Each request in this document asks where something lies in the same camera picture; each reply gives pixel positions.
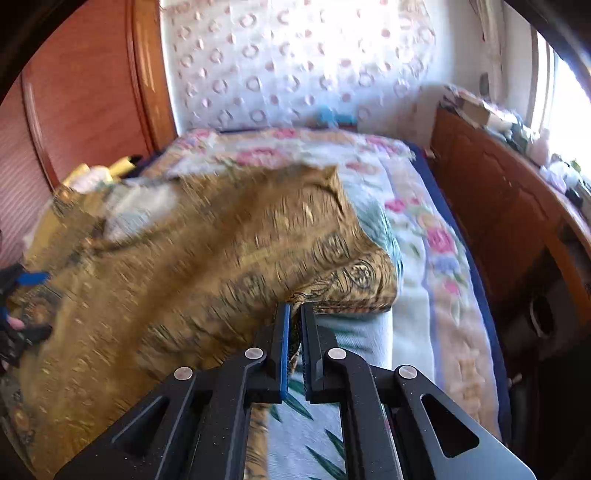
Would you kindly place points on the floral blanket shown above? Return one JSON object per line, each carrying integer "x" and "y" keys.
{"x": 415, "y": 230}

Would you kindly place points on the blue plastic toy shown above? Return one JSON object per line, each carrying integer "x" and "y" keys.
{"x": 333, "y": 117}

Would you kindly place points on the wooden wardrobe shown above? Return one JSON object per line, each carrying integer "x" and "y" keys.
{"x": 87, "y": 92}

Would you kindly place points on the yellow plush toy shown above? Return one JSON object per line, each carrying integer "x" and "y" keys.
{"x": 117, "y": 167}

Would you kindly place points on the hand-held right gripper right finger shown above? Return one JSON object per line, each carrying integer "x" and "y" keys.
{"x": 316, "y": 350}

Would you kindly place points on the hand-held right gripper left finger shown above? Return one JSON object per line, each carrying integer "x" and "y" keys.
{"x": 284, "y": 350}

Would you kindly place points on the cardboard box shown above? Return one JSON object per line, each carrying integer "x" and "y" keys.
{"x": 478, "y": 110}

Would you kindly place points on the golden patterned garment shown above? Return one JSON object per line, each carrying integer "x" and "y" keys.
{"x": 184, "y": 277}

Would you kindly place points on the window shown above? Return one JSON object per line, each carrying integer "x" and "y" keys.
{"x": 563, "y": 101}

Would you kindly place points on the wooden cabinet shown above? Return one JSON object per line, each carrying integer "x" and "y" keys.
{"x": 503, "y": 207}

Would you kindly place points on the sheer circle-patterned curtain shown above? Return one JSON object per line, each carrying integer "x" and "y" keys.
{"x": 295, "y": 64}

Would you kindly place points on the pale pink cloth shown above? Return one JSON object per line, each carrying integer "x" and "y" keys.
{"x": 92, "y": 180}

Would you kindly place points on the palm leaf print blanket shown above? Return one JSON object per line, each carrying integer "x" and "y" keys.
{"x": 360, "y": 332}

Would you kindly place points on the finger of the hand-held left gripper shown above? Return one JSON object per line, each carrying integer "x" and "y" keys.
{"x": 34, "y": 333}
{"x": 32, "y": 278}

